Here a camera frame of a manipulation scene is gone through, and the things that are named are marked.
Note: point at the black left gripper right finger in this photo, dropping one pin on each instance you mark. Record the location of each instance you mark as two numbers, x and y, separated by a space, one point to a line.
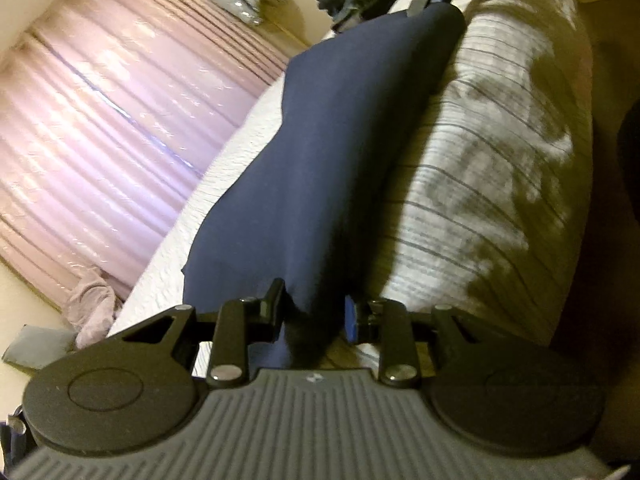
386 323

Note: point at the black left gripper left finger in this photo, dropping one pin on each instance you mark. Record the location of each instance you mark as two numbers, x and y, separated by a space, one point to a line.
239 324

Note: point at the navy blue garment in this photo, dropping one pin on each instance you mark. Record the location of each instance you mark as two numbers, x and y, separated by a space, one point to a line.
309 208

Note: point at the grey cushion on floor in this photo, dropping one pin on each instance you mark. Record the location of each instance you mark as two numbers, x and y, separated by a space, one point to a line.
36 347

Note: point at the pink pleated curtain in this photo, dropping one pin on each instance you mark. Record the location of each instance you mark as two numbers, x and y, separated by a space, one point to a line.
111 113

